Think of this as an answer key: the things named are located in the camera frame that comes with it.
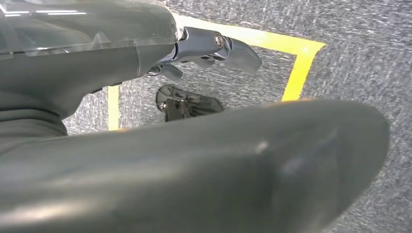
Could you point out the yellow floor tape square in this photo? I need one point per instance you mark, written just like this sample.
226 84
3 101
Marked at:
299 74

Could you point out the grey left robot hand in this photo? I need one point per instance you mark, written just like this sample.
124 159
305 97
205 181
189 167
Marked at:
193 167

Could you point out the black robot foot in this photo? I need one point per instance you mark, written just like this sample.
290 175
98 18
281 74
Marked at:
193 106

